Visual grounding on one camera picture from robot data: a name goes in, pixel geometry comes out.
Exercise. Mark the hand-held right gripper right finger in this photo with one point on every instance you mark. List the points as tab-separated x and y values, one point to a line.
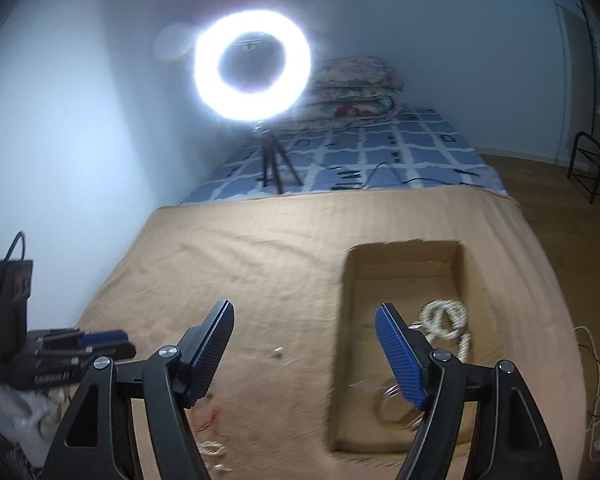
397	355

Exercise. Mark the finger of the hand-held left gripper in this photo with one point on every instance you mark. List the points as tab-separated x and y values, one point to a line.
102	337
105	352

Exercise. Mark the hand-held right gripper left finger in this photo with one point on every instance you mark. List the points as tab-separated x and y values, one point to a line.
212	345

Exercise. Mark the silver bangles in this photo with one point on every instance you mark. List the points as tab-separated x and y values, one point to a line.
387	392

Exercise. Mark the cardboard box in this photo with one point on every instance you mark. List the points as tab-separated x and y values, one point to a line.
375	280

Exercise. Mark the small silver earring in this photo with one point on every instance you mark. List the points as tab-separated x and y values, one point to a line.
222	469
278	352

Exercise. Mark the red thread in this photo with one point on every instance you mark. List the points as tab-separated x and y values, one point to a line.
211	417

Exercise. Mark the white cloth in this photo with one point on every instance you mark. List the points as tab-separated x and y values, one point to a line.
20	420

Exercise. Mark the black tripod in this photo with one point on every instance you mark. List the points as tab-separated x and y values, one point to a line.
271	160

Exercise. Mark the blue checked bedsheet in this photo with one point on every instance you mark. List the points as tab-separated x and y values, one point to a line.
405	155

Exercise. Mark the red floral folded blanket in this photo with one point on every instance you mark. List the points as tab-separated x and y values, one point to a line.
350	107

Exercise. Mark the black metal shoe rack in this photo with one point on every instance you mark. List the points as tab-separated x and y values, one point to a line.
587	170

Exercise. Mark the floral folded quilt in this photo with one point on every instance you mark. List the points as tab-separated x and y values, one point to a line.
360	72

